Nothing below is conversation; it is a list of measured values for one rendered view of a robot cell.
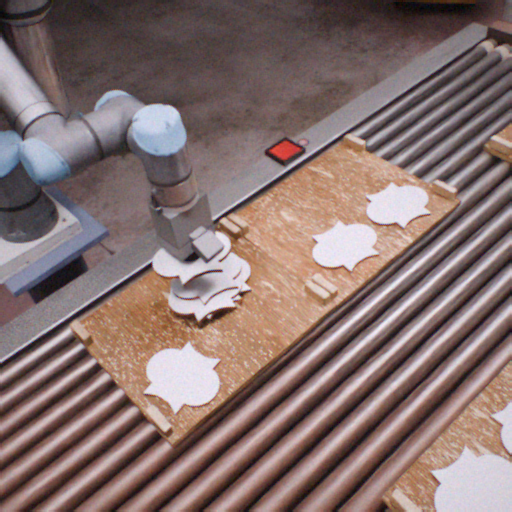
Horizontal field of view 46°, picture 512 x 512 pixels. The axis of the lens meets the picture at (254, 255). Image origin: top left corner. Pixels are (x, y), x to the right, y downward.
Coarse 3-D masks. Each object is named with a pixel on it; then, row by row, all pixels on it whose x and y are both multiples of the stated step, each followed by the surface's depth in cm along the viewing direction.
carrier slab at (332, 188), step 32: (320, 160) 148; (352, 160) 147; (384, 160) 146; (288, 192) 142; (320, 192) 140; (352, 192) 139; (256, 224) 135; (288, 224) 134; (320, 224) 133; (416, 224) 130; (288, 256) 128; (384, 256) 125; (352, 288) 120
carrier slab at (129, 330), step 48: (240, 240) 132; (144, 288) 126; (288, 288) 122; (96, 336) 118; (144, 336) 117; (192, 336) 116; (240, 336) 115; (288, 336) 114; (144, 384) 110; (240, 384) 108
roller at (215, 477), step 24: (504, 216) 131; (480, 240) 127; (456, 264) 124; (432, 288) 121; (384, 312) 118; (408, 312) 118; (360, 336) 114; (384, 336) 115; (336, 360) 111; (360, 360) 112; (312, 384) 108; (336, 384) 110; (288, 408) 105; (264, 432) 103; (240, 456) 100; (216, 480) 98; (168, 504) 97; (192, 504) 96
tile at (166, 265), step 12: (228, 240) 113; (168, 252) 113; (228, 252) 111; (156, 264) 111; (168, 264) 111; (180, 264) 110; (192, 264) 110; (204, 264) 110; (216, 264) 109; (168, 276) 109; (180, 276) 108; (192, 276) 108
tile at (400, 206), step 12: (384, 192) 137; (396, 192) 136; (408, 192) 136; (420, 192) 135; (372, 204) 134; (384, 204) 134; (396, 204) 134; (408, 204) 133; (420, 204) 133; (372, 216) 132; (384, 216) 131; (396, 216) 131; (408, 216) 131; (420, 216) 131
